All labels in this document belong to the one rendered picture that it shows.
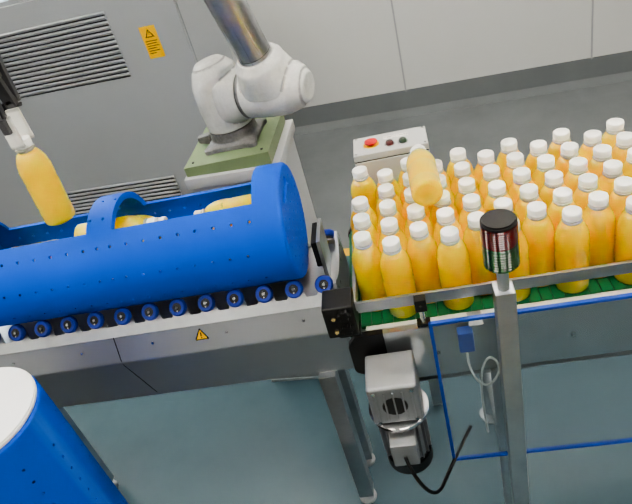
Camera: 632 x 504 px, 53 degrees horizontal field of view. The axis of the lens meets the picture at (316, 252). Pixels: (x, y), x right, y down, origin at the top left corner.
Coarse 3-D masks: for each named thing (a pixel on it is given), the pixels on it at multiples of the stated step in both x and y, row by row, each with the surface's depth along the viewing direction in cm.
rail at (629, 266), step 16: (560, 272) 135; (576, 272) 135; (592, 272) 135; (608, 272) 134; (624, 272) 134; (448, 288) 139; (464, 288) 139; (480, 288) 138; (368, 304) 142; (384, 304) 142; (400, 304) 142
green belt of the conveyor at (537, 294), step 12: (612, 276) 142; (540, 288) 144; (552, 288) 143; (588, 288) 141; (600, 288) 140; (612, 288) 139; (624, 288) 138; (480, 300) 145; (492, 300) 145; (528, 300) 142; (540, 300) 141; (372, 312) 151; (384, 312) 150; (432, 312) 146; (444, 312) 145; (456, 312) 144; (372, 324) 148
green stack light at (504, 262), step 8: (512, 248) 110; (488, 256) 111; (496, 256) 110; (504, 256) 110; (512, 256) 110; (488, 264) 113; (496, 264) 111; (504, 264) 111; (512, 264) 111; (496, 272) 112; (504, 272) 112
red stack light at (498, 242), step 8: (480, 232) 110; (488, 232) 108; (504, 232) 107; (512, 232) 107; (488, 240) 109; (496, 240) 108; (504, 240) 108; (512, 240) 108; (488, 248) 110; (496, 248) 109; (504, 248) 109
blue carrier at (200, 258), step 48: (240, 192) 166; (288, 192) 152; (0, 240) 179; (96, 240) 148; (144, 240) 146; (192, 240) 144; (240, 240) 143; (288, 240) 143; (0, 288) 153; (48, 288) 152; (96, 288) 151; (144, 288) 151; (192, 288) 152
